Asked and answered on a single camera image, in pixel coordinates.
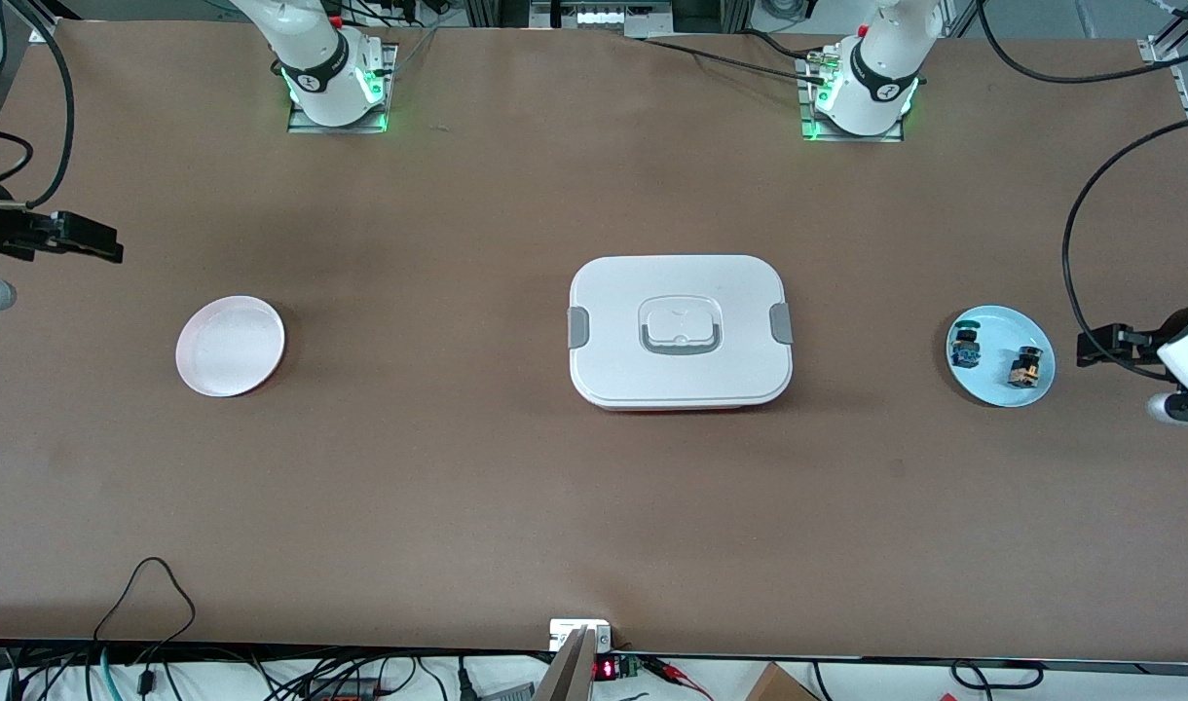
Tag orange black switch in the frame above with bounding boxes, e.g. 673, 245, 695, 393
1007, 344, 1047, 388

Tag white lunch box grey clips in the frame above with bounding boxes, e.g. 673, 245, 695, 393
567, 255, 795, 412

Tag brown cardboard box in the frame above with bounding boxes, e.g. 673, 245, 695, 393
745, 662, 821, 701

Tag light blue round plate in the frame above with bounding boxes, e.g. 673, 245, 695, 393
946, 305, 1057, 408

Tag pink round plate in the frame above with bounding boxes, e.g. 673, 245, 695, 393
175, 295, 286, 398

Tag red alligator clip lead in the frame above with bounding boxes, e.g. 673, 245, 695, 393
648, 657, 714, 701

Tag white power strip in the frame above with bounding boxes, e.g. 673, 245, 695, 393
531, 0, 675, 38

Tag grey aluminium bar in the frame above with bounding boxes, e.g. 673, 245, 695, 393
534, 628, 600, 701

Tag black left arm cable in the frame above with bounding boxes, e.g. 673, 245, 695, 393
979, 0, 1188, 383

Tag blue black switch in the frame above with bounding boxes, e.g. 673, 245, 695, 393
950, 319, 984, 369

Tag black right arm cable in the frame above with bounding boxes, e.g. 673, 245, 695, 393
0, 0, 76, 210

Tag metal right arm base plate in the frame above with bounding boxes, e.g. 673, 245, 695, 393
287, 44, 398, 134

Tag black coiled cable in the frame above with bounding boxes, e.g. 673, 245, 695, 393
949, 659, 1045, 701

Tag thin black looped cable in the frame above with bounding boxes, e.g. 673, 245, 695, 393
93, 557, 198, 648

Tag black cable to arm base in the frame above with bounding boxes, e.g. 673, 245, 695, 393
638, 37, 834, 81

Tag small white mount block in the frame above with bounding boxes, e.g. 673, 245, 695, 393
549, 619, 613, 653

